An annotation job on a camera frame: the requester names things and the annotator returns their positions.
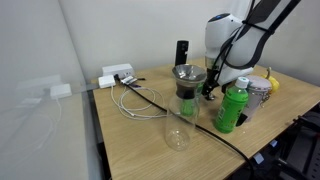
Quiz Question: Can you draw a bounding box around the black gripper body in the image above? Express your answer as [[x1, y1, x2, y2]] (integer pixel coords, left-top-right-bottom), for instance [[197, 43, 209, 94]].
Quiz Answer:
[[201, 69, 219, 100]]

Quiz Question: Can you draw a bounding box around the silver metal funnel filter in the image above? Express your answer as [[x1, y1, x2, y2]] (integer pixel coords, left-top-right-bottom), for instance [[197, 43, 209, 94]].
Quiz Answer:
[[172, 64, 207, 87]]

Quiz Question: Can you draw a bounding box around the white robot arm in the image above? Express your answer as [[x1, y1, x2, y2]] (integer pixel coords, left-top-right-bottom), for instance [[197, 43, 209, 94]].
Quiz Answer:
[[202, 0, 301, 100]]

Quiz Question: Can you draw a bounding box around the lying green plastic bottle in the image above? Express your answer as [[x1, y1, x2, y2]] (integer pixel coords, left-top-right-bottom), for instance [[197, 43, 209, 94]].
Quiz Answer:
[[180, 83, 203, 117]]

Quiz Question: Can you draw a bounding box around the upright green plastic bottle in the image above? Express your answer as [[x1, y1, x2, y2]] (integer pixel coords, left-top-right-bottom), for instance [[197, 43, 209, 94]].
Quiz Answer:
[[214, 77, 249, 133]]

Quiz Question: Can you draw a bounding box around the clear glass carafe bottle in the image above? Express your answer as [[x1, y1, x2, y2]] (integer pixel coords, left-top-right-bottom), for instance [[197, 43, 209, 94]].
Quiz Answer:
[[165, 84, 199, 151]]

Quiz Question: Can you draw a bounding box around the black cylinder device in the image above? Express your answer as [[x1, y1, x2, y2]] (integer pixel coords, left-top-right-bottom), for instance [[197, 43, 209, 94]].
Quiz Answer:
[[175, 40, 189, 65]]

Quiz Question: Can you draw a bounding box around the white lidded canister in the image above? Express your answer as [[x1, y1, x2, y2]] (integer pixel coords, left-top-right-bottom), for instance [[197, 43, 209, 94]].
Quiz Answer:
[[237, 75, 271, 126]]

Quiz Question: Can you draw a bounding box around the yellow orange mini pumpkin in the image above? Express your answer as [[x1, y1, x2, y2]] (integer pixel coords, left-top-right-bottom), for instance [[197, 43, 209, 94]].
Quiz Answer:
[[262, 67, 280, 94]]

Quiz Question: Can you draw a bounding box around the small silver plug connector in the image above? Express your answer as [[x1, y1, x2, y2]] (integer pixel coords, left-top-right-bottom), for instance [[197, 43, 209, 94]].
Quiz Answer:
[[121, 76, 136, 85]]

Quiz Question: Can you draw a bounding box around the white box hub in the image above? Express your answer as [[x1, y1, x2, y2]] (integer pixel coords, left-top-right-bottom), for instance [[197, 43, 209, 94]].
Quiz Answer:
[[102, 63, 135, 78]]

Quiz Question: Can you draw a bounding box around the white power adapter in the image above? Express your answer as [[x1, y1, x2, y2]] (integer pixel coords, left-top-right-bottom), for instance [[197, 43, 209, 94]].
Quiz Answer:
[[98, 75, 115, 88]]

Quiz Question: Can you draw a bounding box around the thick black cable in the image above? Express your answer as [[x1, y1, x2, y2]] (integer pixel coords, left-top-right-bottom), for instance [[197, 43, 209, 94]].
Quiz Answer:
[[114, 73, 256, 180]]

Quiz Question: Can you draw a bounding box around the white charging cable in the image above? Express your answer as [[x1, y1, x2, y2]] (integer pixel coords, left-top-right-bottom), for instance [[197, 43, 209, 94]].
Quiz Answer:
[[110, 85, 168, 120]]

